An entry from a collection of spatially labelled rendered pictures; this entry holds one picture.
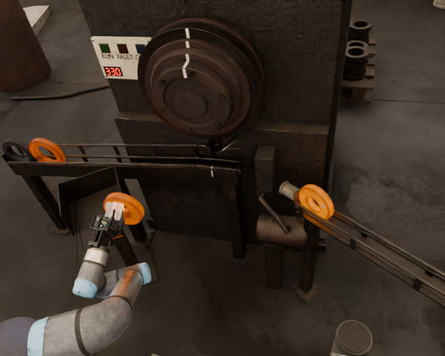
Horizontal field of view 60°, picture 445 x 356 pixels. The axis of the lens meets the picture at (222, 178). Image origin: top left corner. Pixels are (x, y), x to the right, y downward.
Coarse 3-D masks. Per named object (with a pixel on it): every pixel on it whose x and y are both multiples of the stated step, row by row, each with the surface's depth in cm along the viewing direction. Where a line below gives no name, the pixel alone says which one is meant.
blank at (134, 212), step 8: (112, 200) 141; (120, 200) 140; (128, 200) 140; (136, 200) 143; (104, 208) 147; (128, 208) 143; (136, 208) 142; (128, 216) 146; (136, 216) 145; (128, 224) 150
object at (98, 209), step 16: (96, 176) 177; (112, 176) 180; (64, 192) 176; (80, 192) 180; (96, 192) 183; (112, 192) 181; (64, 208) 169; (80, 208) 178; (96, 208) 176; (80, 224) 172; (128, 240) 201; (128, 256) 202; (144, 256) 226
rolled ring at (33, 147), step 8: (32, 144) 193; (40, 144) 192; (48, 144) 191; (32, 152) 198; (40, 152) 202; (56, 152) 193; (40, 160) 202; (48, 160) 203; (56, 160) 202; (64, 160) 200
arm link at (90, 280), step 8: (88, 264) 127; (96, 264) 128; (80, 272) 127; (88, 272) 126; (96, 272) 127; (80, 280) 125; (88, 280) 125; (96, 280) 127; (104, 280) 133; (80, 288) 124; (88, 288) 125; (96, 288) 127; (88, 296) 125
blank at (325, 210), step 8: (312, 184) 148; (304, 192) 150; (312, 192) 146; (320, 192) 145; (304, 200) 154; (312, 200) 154; (320, 200) 145; (328, 200) 144; (312, 208) 153; (320, 208) 148; (328, 208) 144; (328, 216) 147
